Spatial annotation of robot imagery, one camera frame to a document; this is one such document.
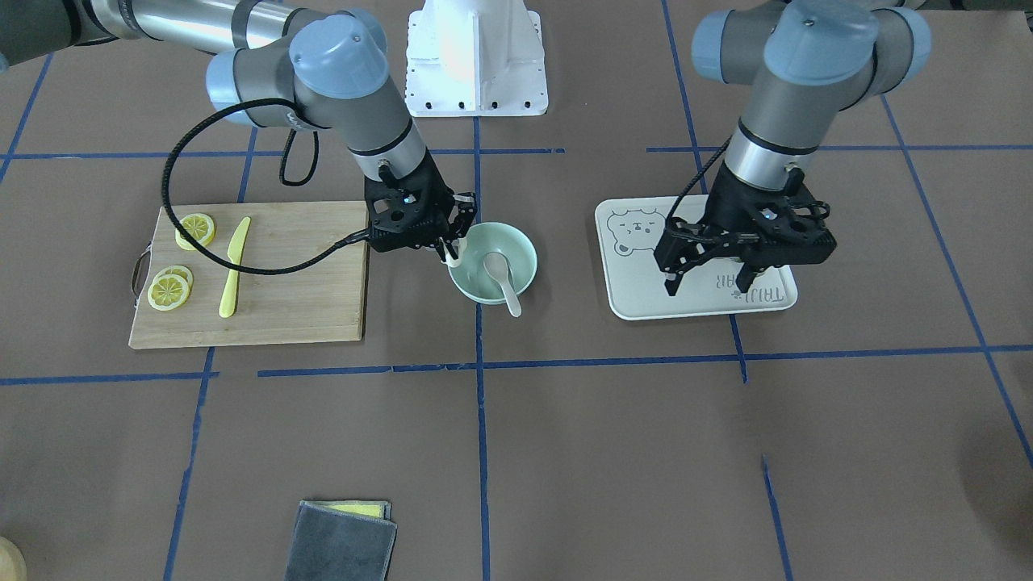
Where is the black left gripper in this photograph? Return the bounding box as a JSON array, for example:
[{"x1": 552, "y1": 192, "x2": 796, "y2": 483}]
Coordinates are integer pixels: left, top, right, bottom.
[{"x1": 654, "y1": 163, "x2": 837, "y2": 297}]

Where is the mint green bowl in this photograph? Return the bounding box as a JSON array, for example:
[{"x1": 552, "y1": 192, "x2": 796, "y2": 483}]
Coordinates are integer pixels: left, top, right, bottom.
[{"x1": 449, "y1": 222, "x2": 538, "y2": 316}]

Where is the lemon slice front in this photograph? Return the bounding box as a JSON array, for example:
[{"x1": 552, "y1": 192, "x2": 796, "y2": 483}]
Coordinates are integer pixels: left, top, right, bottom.
[{"x1": 145, "y1": 274, "x2": 191, "y2": 311}]

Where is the lemon slice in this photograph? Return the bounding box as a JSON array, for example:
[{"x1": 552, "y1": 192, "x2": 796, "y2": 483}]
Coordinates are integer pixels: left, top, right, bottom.
[
  {"x1": 145, "y1": 274, "x2": 191, "y2": 311},
  {"x1": 155, "y1": 265, "x2": 194, "y2": 286},
  {"x1": 174, "y1": 213, "x2": 216, "y2": 251}
]

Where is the white steamed bun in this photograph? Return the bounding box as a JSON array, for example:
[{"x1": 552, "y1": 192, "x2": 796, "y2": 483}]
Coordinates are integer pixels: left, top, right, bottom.
[{"x1": 443, "y1": 236, "x2": 468, "y2": 269}]

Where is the yellow plastic knife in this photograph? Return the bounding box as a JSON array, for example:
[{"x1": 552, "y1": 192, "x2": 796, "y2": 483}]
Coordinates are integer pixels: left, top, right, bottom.
[{"x1": 218, "y1": 216, "x2": 251, "y2": 319}]

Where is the lemon slice top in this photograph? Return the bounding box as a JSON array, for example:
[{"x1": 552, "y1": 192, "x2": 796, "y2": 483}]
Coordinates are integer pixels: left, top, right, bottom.
[{"x1": 174, "y1": 213, "x2": 216, "y2": 251}]

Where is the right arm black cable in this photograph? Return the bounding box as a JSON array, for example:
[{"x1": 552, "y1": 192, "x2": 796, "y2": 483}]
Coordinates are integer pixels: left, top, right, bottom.
[{"x1": 161, "y1": 98, "x2": 372, "y2": 277}]

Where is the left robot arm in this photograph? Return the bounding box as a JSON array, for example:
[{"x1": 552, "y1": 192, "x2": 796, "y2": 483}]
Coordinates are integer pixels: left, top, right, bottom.
[{"x1": 654, "y1": 1, "x2": 933, "y2": 295}]

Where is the bamboo cutting board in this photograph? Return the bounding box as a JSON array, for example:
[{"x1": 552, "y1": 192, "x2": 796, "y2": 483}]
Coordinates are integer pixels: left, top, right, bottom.
[{"x1": 128, "y1": 201, "x2": 369, "y2": 349}]

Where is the cream plastic spoon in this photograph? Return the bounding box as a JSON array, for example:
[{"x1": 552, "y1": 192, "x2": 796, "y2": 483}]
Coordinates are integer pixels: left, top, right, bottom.
[{"x1": 483, "y1": 253, "x2": 521, "y2": 319}]

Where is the cream bear tray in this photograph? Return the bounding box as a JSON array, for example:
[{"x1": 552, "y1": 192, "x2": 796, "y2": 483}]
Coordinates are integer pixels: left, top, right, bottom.
[{"x1": 594, "y1": 196, "x2": 799, "y2": 320}]

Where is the yellow sponge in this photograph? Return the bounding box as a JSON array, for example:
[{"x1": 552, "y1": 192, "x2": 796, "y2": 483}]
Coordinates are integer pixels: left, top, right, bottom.
[{"x1": 323, "y1": 500, "x2": 392, "y2": 520}]

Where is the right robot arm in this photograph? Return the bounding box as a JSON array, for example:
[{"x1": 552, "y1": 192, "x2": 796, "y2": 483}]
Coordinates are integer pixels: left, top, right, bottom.
[{"x1": 1, "y1": 1, "x2": 477, "y2": 267}]

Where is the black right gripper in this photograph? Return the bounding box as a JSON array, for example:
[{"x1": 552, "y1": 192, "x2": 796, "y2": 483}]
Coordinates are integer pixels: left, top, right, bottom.
[{"x1": 364, "y1": 153, "x2": 479, "y2": 265}]

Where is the lemon slice behind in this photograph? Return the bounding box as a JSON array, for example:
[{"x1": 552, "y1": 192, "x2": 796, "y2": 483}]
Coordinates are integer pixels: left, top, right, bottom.
[{"x1": 155, "y1": 265, "x2": 194, "y2": 286}]

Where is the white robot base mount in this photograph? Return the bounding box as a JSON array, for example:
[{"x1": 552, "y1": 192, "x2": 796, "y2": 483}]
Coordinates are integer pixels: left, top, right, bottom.
[{"x1": 404, "y1": 1, "x2": 550, "y2": 118}]

